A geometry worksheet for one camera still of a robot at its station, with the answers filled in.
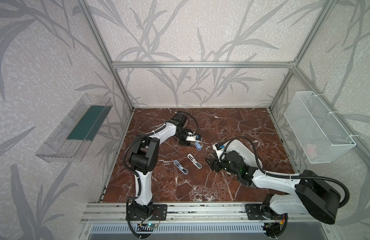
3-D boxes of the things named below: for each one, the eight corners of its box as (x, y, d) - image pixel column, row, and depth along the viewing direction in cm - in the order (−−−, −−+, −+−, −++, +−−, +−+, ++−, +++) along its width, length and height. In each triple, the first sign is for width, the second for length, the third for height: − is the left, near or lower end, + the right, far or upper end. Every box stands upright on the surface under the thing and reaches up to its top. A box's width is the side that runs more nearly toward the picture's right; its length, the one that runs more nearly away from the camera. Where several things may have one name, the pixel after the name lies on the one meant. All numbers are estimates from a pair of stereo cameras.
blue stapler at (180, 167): (173, 163, 93) (172, 161, 90) (176, 161, 94) (175, 158, 91) (186, 176, 88) (185, 174, 85) (188, 173, 89) (188, 171, 86)
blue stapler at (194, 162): (199, 170, 90) (199, 168, 87) (186, 157, 95) (186, 154, 93) (202, 167, 91) (202, 165, 88) (189, 154, 96) (189, 152, 94)
